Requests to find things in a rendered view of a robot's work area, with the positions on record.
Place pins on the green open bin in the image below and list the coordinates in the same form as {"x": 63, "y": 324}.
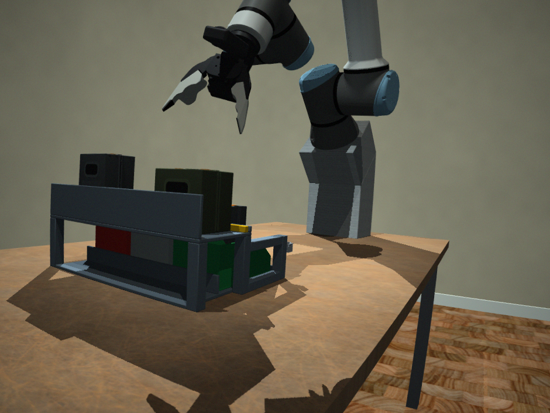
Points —
{"x": 220, "y": 260}

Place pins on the yellow flat bar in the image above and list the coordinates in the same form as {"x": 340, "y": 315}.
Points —
{"x": 239, "y": 228}

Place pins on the olive green case with orange latches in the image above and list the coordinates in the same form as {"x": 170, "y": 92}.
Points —
{"x": 215, "y": 185}

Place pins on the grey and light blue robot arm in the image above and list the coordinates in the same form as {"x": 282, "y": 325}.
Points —
{"x": 366, "y": 87}

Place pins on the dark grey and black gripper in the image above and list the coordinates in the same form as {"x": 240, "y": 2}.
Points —
{"x": 222, "y": 69}

